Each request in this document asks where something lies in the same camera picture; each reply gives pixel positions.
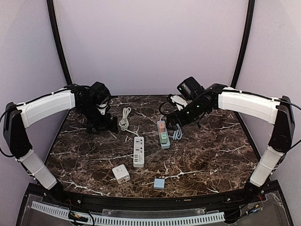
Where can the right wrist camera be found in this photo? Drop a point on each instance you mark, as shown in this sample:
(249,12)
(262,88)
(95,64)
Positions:
(190,88)

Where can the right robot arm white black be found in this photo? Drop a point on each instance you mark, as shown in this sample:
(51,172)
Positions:
(275,111)

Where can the pink plug adapter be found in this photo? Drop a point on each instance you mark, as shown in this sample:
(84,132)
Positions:
(161,127)

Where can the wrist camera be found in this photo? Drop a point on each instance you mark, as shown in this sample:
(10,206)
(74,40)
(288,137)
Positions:
(190,88)
(99,92)

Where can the black front frame rail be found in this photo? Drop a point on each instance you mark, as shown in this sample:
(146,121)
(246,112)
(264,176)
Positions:
(227,201)

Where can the white cube socket adapter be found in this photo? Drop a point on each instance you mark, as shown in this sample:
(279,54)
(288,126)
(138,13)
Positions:
(121,174)

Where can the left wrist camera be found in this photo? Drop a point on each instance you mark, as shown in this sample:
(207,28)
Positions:
(99,92)

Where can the green plug adapter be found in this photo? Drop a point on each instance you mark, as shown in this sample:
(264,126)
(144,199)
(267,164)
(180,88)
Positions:
(163,138)

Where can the right black frame post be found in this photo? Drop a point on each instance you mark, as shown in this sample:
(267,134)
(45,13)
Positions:
(244,43)

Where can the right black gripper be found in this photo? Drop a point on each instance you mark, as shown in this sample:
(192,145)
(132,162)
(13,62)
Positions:
(182,123)

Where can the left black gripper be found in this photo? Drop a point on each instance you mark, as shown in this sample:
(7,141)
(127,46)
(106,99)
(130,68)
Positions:
(104,125)

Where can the blue plug adapter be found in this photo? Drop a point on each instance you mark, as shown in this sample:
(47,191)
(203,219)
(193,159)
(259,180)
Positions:
(159,183)

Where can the blue-grey power strip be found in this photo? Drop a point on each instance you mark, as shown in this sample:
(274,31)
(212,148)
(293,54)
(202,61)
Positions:
(166,146)

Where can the left black frame post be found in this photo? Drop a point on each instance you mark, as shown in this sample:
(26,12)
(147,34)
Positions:
(57,40)

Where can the white slotted cable duct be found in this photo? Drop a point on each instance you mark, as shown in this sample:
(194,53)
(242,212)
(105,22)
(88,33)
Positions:
(129,218)

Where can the black frame post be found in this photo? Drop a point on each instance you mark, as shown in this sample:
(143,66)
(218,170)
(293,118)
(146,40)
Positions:
(57,40)
(244,43)

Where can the white power strip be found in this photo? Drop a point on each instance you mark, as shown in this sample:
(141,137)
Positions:
(138,156)

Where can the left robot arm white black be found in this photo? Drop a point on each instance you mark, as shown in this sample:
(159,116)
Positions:
(93,102)

